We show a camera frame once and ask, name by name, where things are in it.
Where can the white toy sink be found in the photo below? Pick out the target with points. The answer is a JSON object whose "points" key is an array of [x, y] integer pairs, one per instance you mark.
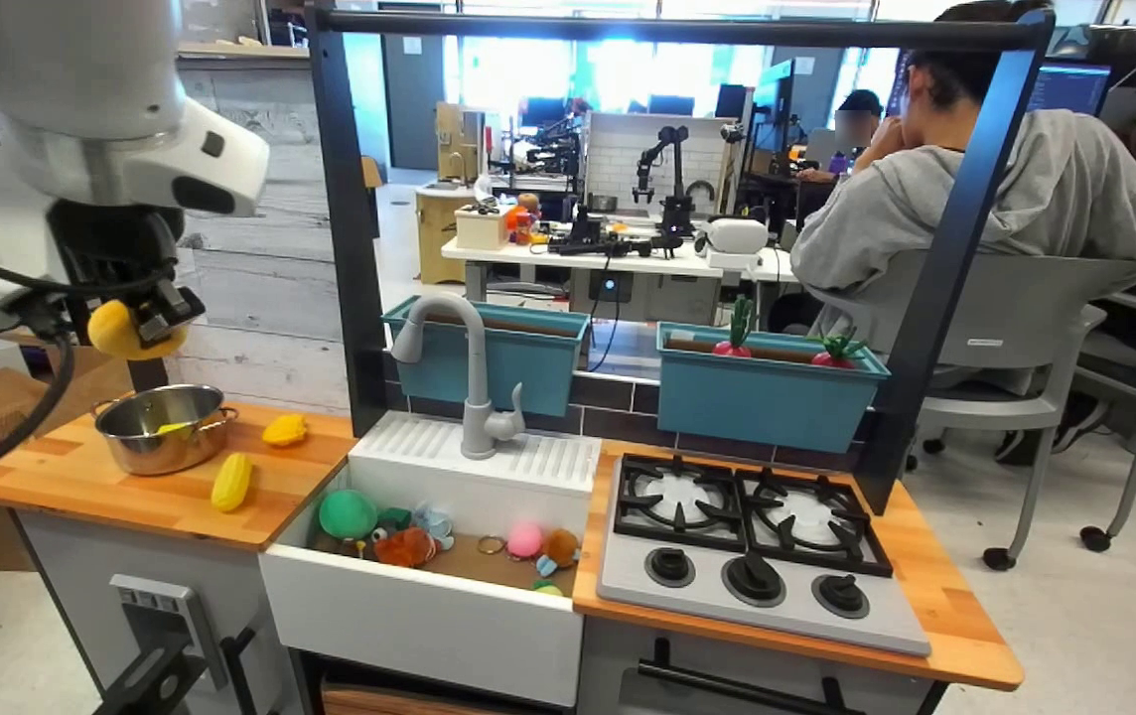
{"points": [[424, 626]]}

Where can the yellow toy in pot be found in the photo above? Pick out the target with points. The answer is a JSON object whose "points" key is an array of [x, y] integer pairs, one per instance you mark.
{"points": [[171, 427]]}

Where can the wooden toy kitchen cabinet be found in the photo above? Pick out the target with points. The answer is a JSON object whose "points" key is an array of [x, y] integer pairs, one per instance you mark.
{"points": [[79, 482]]}

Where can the green cactus toy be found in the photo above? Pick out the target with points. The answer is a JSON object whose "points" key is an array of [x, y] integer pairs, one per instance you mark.
{"points": [[742, 322]]}

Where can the yellow round toy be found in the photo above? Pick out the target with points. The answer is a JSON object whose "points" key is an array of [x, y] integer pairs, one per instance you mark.
{"points": [[108, 329]]}

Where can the white background table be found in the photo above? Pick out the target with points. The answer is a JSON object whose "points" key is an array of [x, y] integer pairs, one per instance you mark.
{"points": [[620, 265]]}

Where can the grey wood backsplash panel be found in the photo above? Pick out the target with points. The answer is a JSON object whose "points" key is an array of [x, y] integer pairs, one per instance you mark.
{"points": [[263, 265]]}

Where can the brown toy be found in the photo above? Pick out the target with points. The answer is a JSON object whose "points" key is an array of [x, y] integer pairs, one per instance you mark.
{"points": [[561, 546]]}

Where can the red orange toy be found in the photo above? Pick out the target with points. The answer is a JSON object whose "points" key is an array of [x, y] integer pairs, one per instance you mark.
{"points": [[404, 546]]}

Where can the yellow lemon toy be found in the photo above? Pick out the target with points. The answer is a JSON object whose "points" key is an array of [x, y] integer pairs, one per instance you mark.
{"points": [[284, 429]]}

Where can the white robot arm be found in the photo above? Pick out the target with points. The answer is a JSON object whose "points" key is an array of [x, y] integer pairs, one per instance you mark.
{"points": [[95, 82]]}

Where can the steel cooking pot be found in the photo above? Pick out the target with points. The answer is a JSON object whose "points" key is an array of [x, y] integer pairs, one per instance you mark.
{"points": [[163, 444]]}

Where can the green round toy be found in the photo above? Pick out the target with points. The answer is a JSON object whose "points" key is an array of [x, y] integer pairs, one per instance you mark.
{"points": [[347, 515]]}

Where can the black kitchen frame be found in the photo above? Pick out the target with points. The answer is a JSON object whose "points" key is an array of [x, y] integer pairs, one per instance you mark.
{"points": [[342, 201]]}

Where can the grey toy stove top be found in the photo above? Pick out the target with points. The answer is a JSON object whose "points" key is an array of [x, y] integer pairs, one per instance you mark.
{"points": [[742, 613]]}

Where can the grey office chair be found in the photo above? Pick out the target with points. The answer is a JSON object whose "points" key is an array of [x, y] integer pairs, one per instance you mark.
{"points": [[1007, 359]]}

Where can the teal planter box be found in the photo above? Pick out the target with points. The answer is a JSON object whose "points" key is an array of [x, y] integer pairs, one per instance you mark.
{"points": [[514, 370], [770, 403]]}

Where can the grey toy faucet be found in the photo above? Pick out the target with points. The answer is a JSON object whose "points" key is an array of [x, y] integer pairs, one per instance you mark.
{"points": [[475, 399]]}

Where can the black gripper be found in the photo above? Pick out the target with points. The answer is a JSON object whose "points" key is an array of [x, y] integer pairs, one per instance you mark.
{"points": [[112, 252]]}

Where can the person in grey hoodie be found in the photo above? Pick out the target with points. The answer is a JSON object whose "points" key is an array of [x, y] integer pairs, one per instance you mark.
{"points": [[1057, 201]]}

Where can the black background robot arm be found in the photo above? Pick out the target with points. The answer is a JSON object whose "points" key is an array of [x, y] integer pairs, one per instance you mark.
{"points": [[669, 172]]}

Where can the dark haired seated person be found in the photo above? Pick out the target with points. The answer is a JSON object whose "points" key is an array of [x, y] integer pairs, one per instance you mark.
{"points": [[860, 119]]}

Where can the pink round toy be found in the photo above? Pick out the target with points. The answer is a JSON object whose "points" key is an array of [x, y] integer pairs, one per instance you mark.
{"points": [[527, 539]]}

